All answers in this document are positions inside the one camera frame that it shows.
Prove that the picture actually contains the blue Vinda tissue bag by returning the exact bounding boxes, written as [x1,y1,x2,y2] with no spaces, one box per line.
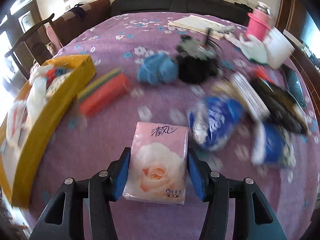
[188,95,245,151]

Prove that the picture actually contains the paper notebook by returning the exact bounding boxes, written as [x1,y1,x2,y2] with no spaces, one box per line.
[168,15,236,40]

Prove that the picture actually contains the pink rose tissue pack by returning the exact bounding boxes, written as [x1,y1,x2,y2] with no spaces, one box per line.
[123,121,189,205]

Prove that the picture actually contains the white plastic jar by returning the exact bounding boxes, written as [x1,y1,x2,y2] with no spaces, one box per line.
[263,27,295,69]

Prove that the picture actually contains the yellow cardboard box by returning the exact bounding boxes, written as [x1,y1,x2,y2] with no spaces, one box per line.
[1,55,95,209]

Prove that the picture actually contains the blue floral tissue pack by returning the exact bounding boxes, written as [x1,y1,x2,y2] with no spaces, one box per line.
[251,122,296,168]

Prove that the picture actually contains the striped sponge stack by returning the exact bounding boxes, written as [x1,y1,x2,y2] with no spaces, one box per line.
[77,68,131,118]

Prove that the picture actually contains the purple floral tablecloth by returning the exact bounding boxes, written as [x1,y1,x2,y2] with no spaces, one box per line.
[24,12,319,239]

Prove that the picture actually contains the black snack bag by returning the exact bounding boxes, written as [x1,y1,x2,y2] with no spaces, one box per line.
[250,77,309,135]

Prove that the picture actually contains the white work glove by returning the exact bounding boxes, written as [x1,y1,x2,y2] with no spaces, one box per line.
[225,33,267,64]

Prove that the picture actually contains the black smartphone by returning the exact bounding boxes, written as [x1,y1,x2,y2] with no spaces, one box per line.
[281,64,306,109]

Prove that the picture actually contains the brown armchair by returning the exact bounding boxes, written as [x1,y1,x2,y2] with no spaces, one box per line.
[46,0,111,52]

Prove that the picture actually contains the pink thermos bottle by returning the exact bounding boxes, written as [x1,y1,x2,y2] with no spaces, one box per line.
[246,2,272,41]

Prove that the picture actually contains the wooden chair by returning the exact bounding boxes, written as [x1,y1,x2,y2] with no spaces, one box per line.
[4,13,56,80]

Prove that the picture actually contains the beige facial tissue pack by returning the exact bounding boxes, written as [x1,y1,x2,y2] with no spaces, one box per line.
[212,72,270,121]

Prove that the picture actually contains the black sofa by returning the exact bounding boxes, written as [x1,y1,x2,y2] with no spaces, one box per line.
[110,0,253,26]

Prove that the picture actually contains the white red plastic bag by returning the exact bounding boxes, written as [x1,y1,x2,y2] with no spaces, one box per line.
[6,100,28,147]

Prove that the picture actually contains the blue cloth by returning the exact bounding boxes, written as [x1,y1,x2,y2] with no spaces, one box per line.
[137,54,178,86]

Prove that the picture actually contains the black electric motor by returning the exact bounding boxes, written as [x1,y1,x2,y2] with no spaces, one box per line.
[176,28,222,85]

